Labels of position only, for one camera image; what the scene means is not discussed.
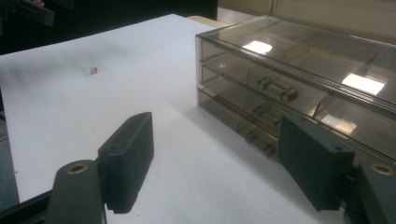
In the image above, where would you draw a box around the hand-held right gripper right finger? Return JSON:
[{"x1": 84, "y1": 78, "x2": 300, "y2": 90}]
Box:
[{"x1": 276, "y1": 112, "x2": 357, "y2": 213}]

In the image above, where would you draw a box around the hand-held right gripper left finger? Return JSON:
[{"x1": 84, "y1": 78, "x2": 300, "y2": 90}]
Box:
[{"x1": 96, "y1": 111, "x2": 155, "y2": 215}]

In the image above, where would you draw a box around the smoky clear drawer box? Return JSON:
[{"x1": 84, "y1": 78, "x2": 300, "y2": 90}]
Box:
[{"x1": 195, "y1": 14, "x2": 396, "y2": 166}]

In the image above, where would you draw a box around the black curtain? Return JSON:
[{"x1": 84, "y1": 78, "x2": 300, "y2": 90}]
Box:
[{"x1": 0, "y1": 0, "x2": 219, "y2": 56}]

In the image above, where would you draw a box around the white board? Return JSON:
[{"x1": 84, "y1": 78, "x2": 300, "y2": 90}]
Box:
[{"x1": 0, "y1": 13, "x2": 347, "y2": 224}]

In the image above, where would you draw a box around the pale wooden desk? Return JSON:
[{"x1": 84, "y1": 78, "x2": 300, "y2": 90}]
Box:
[{"x1": 217, "y1": 0, "x2": 396, "y2": 45}]

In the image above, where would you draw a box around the light wooden table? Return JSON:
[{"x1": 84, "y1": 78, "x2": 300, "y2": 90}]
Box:
[{"x1": 186, "y1": 15, "x2": 230, "y2": 30}]

